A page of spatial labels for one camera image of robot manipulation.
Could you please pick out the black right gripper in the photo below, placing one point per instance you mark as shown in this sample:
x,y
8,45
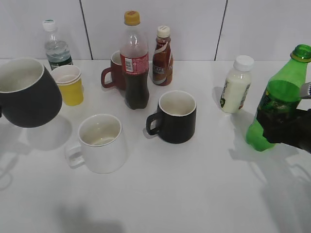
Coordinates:
x,y
293,128

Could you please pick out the green sprite bottle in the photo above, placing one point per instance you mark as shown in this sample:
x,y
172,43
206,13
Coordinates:
x,y
281,94

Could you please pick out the dark gray mug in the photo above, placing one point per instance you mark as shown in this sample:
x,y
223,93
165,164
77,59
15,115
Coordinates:
x,y
29,96

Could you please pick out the white paper cup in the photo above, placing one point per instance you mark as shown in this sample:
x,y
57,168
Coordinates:
x,y
66,74

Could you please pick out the white milk bottle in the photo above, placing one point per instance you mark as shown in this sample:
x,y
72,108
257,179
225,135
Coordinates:
x,y
237,84

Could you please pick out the black mug white interior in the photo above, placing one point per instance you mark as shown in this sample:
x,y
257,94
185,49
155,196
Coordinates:
x,y
175,119

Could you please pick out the brown coffee drink bottle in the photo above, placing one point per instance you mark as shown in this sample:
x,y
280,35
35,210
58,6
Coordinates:
x,y
163,57

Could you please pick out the cola bottle yellow cap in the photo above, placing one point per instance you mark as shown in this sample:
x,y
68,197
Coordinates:
x,y
135,61

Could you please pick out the dark red mug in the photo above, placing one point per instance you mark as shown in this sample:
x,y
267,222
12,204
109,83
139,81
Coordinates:
x,y
115,70

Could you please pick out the white ceramic mug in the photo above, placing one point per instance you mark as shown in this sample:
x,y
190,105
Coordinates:
x,y
101,145

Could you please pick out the clear water bottle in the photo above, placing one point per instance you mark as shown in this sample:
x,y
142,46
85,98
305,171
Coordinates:
x,y
56,49

